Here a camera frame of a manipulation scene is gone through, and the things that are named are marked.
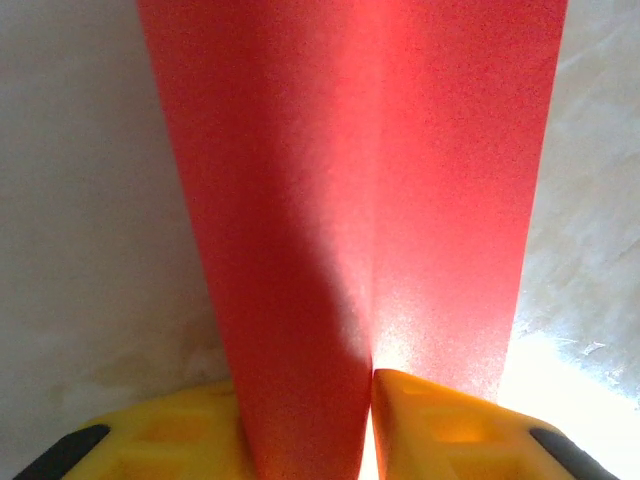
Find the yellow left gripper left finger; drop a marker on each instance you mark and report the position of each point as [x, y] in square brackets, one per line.
[175, 440]

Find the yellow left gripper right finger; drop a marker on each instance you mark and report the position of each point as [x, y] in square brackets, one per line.
[450, 440]

